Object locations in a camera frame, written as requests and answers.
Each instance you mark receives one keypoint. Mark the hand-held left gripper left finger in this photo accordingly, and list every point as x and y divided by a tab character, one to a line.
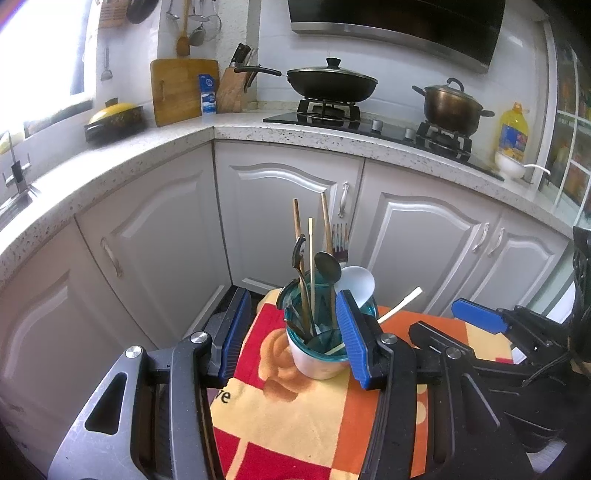
234	337

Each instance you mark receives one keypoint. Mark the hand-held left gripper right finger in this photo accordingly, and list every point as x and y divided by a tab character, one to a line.
351	332

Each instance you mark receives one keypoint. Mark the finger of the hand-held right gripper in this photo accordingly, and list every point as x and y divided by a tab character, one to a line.
480	316
434	334

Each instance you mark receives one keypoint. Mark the teal rimmed utensil holder cup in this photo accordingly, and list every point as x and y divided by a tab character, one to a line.
309	364

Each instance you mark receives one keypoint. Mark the metal spoon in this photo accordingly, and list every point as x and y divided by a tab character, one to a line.
328	267

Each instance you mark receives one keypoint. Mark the metal fork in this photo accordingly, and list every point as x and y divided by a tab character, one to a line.
340	251

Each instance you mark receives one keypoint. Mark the brown wooden chopstick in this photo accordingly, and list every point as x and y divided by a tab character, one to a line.
298	221
325	217

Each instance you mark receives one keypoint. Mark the white cabinet door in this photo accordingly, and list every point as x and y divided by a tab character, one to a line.
152	240
41	323
277	207
531	258
425	230

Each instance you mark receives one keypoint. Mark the orange yellow red checked towel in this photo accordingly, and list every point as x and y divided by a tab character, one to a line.
286	415

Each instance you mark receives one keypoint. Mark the white bowl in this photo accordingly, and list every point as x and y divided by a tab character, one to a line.
508	168

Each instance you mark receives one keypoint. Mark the yellow cooking oil bottle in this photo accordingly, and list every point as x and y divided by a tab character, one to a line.
512	138

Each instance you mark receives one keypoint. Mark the glass door cabinet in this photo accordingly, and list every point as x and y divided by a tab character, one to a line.
568	138

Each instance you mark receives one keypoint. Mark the speckled kitchen countertop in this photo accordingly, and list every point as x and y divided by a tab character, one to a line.
138	152

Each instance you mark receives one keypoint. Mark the brass cooking pot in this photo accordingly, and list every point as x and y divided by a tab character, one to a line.
450	108

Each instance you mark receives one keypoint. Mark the black glass gas hob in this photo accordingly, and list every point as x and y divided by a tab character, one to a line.
286	119

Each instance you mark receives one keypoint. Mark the blue and white packet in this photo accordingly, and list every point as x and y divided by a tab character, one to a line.
207	97

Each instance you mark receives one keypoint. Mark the wooden knife block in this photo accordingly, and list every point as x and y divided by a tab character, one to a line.
228	92

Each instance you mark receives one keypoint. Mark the yellow lidded black casserole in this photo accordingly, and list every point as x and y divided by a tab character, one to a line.
113	122

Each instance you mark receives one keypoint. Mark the black wok with lid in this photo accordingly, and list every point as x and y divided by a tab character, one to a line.
332	85

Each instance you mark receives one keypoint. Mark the wooden cutting board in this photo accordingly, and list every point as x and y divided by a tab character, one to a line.
180	92

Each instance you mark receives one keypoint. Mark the steel sink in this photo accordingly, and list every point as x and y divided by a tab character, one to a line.
14	207

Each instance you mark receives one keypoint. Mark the chrome faucet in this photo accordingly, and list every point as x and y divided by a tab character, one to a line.
17	173

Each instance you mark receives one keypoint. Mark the hanging metal peeler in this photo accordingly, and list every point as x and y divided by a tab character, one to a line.
107	74

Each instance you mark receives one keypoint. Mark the wooden spatula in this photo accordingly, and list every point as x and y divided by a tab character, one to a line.
183	46

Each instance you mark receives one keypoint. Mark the black range hood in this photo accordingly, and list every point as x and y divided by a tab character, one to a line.
392	18

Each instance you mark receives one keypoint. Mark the hanging mesh skimmer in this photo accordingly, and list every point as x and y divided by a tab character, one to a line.
212	19

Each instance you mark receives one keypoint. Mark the hanging metal ladle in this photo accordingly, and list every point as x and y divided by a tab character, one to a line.
171	14

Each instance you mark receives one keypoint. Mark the hanging black pan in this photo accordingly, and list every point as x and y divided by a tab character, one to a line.
141	11

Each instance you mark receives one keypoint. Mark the kitchen window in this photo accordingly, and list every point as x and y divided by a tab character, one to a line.
46	55

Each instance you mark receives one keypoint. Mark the wall mounted chopstick holder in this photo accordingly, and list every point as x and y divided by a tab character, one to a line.
113	16

